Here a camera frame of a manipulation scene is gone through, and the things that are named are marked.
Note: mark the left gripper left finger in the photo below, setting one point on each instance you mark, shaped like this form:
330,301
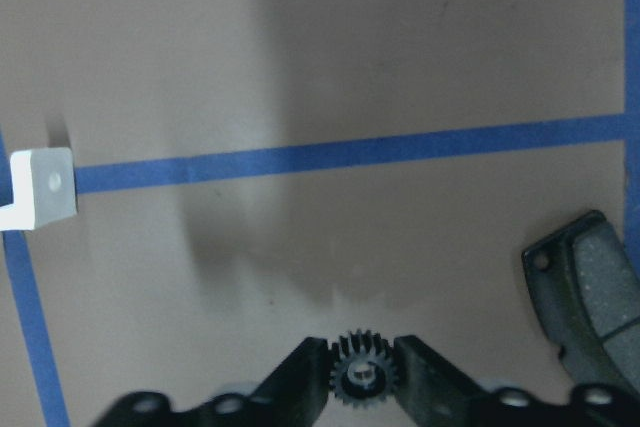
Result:
294,394

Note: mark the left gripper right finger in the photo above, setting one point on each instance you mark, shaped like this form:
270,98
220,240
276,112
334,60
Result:
434,392

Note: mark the black brake pad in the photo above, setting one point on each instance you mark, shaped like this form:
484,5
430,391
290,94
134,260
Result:
585,294

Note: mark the black bearing gear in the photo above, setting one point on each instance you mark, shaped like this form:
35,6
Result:
363,372

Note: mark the white curved plastic part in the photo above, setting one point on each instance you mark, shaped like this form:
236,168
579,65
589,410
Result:
43,187

